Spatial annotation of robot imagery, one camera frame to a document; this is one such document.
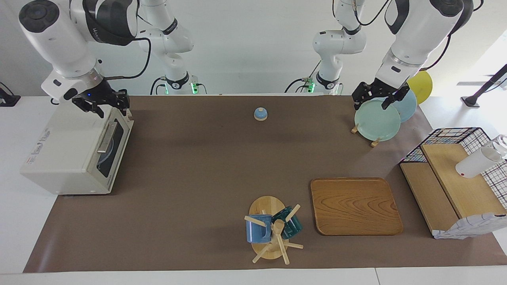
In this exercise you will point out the beige toaster oven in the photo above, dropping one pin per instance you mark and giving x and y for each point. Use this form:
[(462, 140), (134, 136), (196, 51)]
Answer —
[(59, 150)]

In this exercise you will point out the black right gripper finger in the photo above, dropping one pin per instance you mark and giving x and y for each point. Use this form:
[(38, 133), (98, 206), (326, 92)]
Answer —
[(98, 112), (124, 101)]

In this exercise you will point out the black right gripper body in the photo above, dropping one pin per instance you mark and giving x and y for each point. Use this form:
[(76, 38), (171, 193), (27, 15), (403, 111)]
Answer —
[(97, 95)]

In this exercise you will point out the wooden mug tree stand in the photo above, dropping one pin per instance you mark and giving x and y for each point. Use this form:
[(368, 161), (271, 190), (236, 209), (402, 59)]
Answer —
[(265, 206)]

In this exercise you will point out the wooden step shelf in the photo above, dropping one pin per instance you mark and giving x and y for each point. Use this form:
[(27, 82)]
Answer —
[(467, 190)]

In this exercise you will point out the dark green mug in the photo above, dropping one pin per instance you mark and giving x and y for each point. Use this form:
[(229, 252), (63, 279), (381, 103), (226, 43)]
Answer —
[(293, 227)]

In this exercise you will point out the toaster oven glass door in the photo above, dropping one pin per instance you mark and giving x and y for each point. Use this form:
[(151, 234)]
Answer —
[(119, 158)]

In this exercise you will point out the black angled camera stand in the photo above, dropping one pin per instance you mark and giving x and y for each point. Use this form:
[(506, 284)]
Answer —
[(471, 101)]

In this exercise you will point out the brown table mat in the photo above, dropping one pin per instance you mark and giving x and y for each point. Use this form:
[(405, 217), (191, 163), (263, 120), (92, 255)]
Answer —
[(222, 178)]

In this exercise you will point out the black stand base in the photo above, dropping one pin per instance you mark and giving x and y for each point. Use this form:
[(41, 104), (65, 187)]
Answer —
[(10, 101)]

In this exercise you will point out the wooden plate rack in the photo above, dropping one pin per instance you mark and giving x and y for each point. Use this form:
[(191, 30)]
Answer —
[(375, 142)]

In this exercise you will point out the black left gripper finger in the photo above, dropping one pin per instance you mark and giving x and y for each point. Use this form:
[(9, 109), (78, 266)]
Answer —
[(358, 105), (387, 105)]

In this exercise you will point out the wooden serving tray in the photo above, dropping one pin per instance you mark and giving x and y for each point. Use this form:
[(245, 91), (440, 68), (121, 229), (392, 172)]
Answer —
[(356, 206)]

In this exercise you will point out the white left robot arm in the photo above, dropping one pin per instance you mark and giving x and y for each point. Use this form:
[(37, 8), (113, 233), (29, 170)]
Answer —
[(412, 39)]

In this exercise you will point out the white cup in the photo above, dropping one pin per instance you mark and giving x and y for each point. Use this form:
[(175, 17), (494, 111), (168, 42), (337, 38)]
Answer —
[(475, 162)]

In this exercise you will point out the yellow plate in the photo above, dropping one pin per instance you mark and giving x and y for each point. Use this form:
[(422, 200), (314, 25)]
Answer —
[(422, 85)]

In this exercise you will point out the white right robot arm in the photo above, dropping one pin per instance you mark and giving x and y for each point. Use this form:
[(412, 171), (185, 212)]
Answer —
[(59, 43)]

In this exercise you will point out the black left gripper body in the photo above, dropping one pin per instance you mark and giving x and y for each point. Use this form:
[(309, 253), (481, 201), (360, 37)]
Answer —
[(373, 91)]

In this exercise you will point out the small blue bell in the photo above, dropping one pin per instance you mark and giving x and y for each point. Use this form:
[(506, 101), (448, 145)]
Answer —
[(260, 114)]

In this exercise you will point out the pale green plate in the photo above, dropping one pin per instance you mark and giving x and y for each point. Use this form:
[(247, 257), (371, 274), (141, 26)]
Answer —
[(376, 122)]

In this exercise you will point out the blue mug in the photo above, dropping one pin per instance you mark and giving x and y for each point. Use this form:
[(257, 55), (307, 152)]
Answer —
[(257, 233)]

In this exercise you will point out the light blue racked plate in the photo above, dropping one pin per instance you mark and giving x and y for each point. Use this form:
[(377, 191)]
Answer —
[(408, 109)]

